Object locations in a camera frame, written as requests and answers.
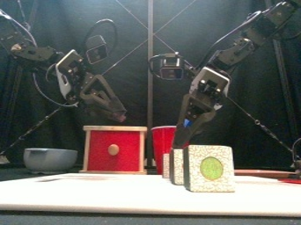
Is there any thin toy sushi roll slice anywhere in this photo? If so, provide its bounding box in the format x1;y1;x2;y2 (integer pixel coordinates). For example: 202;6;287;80
161;152;172;179
169;148;186;186

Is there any large toy sushi roll piece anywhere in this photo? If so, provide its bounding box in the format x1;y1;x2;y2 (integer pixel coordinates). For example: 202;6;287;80
182;144;237;193

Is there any brown wooden plate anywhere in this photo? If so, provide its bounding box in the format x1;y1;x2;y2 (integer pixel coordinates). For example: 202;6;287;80
235;169;297;179

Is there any white cutting board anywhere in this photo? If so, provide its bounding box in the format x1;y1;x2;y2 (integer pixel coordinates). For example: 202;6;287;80
0;172;301;218

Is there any red plastic cup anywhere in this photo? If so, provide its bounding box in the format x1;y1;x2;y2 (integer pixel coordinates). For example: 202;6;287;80
150;125;180;176

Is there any red wooden drawer box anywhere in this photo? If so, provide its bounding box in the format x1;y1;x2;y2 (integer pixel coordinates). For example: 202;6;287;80
79;125;149;175

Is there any diagonal metal brace rod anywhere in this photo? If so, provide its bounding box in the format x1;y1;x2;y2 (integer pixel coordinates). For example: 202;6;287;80
0;105;66;156
227;96;296;155

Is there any grey bowl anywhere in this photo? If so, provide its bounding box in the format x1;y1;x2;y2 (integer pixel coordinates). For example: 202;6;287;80
23;147;79;174

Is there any red flat object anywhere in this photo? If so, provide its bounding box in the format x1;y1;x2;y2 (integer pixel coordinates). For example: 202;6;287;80
279;178;301;185

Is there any vertical metal frame pole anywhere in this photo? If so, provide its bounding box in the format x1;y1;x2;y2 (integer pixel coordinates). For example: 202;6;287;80
146;0;156;169

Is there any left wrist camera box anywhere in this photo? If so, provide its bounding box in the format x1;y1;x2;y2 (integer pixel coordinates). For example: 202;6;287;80
85;34;110;65

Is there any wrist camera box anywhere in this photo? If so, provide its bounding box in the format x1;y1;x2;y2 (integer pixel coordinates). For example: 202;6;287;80
158;54;186;81
85;34;110;65

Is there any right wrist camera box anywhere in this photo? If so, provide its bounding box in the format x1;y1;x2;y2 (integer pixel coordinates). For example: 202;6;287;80
158;54;186;81

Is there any black right camera cable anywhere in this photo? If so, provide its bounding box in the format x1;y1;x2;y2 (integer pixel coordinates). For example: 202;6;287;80
148;52;186;81

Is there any black camera cable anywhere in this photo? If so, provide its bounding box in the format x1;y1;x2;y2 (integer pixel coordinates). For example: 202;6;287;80
83;18;120;56
148;52;186;81

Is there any black left camera cable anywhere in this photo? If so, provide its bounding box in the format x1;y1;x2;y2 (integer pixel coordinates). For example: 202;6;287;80
83;18;120;56

